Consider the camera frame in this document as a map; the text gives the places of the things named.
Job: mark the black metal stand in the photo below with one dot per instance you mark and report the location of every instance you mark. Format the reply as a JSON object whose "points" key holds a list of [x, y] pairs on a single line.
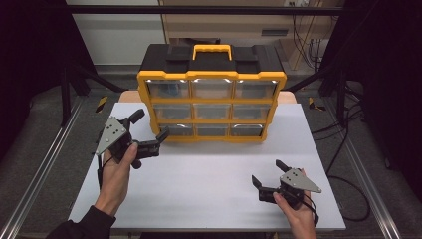
{"points": [[341, 96], [65, 96]]}

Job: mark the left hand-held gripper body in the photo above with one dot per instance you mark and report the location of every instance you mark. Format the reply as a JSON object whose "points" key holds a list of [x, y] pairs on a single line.
{"points": [[111, 134]]}

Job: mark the aluminium floor rail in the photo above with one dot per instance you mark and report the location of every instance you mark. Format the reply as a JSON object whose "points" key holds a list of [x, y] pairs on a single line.
{"points": [[365, 172], [43, 166]]}

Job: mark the person's right hand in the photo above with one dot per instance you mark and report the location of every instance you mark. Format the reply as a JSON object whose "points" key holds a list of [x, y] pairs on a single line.
{"points": [[300, 222]]}

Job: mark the light wooden cabinet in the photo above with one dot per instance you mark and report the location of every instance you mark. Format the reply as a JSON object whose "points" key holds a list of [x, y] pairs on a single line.
{"points": [[232, 23]]}

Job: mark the person's left hand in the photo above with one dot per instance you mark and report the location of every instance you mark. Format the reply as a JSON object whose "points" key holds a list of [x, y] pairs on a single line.
{"points": [[114, 182]]}

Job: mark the light wooden board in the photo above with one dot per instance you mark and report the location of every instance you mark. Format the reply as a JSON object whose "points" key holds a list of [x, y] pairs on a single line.
{"points": [[129, 97]]}

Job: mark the black horizontal bar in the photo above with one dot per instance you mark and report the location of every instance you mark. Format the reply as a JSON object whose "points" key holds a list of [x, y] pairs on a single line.
{"points": [[199, 10]]}

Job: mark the yellow clamp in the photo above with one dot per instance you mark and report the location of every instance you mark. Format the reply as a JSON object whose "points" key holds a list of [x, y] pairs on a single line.
{"points": [[101, 104], [313, 104]]}

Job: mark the left yellow clamp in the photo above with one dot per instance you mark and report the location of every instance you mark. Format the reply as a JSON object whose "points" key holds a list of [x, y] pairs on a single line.
{"points": [[101, 104]]}

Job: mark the grid of clear drawers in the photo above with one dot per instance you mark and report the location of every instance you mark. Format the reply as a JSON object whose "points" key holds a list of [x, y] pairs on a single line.
{"points": [[212, 111]]}

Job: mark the clear plastic storage drawer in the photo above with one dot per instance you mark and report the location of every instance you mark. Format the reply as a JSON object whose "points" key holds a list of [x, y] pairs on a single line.
{"points": [[156, 89]]}

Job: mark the yellow black drawer organizer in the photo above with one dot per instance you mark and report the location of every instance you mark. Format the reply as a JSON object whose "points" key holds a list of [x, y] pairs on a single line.
{"points": [[212, 74]]}

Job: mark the white power strip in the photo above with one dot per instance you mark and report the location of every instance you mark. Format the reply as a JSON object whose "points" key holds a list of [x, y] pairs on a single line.
{"points": [[298, 2]]}

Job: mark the white cabinet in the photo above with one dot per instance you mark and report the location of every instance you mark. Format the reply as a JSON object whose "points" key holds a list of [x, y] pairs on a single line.
{"points": [[119, 36]]}

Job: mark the black curtain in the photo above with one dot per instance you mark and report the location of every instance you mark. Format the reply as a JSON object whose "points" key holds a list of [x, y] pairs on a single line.
{"points": [[30, 66], [388, 83]]}

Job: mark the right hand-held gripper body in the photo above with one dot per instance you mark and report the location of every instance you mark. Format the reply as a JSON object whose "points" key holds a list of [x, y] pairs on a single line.
{"points": [[297, 181]]}

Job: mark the right yellow clamp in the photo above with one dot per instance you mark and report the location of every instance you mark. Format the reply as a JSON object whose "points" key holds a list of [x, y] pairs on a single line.
{"points": [[313, 104]]}

